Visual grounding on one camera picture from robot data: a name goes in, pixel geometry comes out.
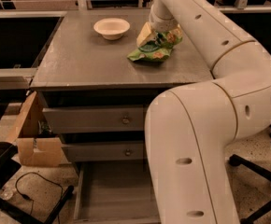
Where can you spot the green rice chip bag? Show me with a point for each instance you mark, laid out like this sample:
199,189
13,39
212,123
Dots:
159,48

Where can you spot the grey drawer cabinet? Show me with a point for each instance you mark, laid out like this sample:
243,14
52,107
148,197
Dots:
95,99

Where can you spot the white bowl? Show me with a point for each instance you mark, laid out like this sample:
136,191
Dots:
111,28

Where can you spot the grey metal railing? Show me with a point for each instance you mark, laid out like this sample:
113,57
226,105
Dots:
7,78

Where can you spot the grey open bottom drawer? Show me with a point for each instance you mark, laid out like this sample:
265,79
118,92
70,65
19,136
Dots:
115,192

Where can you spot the brown cardboard box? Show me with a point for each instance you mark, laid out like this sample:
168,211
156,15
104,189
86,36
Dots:
34,150

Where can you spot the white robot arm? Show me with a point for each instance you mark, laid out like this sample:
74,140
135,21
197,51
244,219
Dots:
188,127

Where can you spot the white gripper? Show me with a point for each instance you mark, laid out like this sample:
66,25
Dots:
165,25

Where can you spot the grey middle drawer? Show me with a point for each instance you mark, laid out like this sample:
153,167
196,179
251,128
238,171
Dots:
105,151

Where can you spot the grey top drawer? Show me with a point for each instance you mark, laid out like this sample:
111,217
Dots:
95,119

